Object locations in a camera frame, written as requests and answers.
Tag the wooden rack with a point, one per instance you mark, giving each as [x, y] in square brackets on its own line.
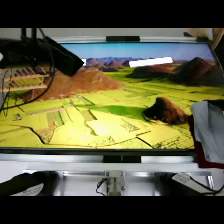
[26, 81]

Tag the grey garment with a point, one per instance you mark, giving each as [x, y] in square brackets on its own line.
[210, 133]

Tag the dark red garment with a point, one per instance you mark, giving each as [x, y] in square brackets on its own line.
[203, 159]

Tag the silver frame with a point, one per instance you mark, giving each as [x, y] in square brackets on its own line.
[115, 183]

